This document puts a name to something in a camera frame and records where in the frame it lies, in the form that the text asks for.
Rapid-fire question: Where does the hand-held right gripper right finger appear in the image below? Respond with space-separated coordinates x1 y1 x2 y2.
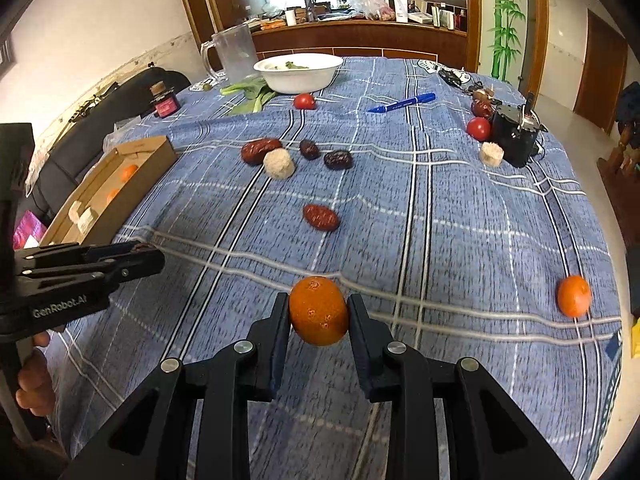
347 292 576 480

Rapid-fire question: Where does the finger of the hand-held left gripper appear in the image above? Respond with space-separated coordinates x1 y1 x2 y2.
19 247 166 294
15 241 151 272

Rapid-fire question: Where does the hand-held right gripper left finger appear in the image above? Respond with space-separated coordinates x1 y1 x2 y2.
60 292 292 480

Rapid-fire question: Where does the cardboard box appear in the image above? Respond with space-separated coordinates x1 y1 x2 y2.
39 135 179 248

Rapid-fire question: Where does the round peeled sugarcane chunk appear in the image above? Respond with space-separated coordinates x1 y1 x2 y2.
263 149 296 179

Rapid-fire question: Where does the person's left hand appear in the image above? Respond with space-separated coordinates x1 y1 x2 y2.
15 330 55 417

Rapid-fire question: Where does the red gift bag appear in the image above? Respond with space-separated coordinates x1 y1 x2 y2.
14 210 48 250

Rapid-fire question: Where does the clear plastic bag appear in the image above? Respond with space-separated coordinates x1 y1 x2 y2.
102 120 143 153

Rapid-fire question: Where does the blue plaid tablecloth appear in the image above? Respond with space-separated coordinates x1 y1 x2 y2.
42 55 626 480

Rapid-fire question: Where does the black sofa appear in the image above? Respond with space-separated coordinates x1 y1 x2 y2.
25 66 192 221

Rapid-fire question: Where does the green leafy vegetable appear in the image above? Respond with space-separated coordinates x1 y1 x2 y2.
220 76 278 113

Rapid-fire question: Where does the clear glass pitcher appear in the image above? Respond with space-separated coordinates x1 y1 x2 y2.
200 22 258 85

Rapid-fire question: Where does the blue pen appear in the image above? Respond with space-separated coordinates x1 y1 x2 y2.
366 92 437 114

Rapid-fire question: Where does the white bowl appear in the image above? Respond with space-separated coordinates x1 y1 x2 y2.
253 53 344 94

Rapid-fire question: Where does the black electronic device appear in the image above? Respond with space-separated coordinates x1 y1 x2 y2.
490 91 548 168

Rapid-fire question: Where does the wooden stair railing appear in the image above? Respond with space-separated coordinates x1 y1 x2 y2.
597 125 640 256

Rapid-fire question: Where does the wooden sideboard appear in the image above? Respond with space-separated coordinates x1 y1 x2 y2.
250 19 468 68

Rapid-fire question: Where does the plastic bag of red fruit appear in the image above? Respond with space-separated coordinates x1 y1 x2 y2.
340 0 393 22

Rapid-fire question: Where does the dark jacket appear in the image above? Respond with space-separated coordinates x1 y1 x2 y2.
617 81 640 136

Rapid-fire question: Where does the wooden door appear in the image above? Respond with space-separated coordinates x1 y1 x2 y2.
572 10 628 133

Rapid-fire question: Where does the bamboo wall decal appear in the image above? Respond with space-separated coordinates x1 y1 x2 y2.
482 0 528 83

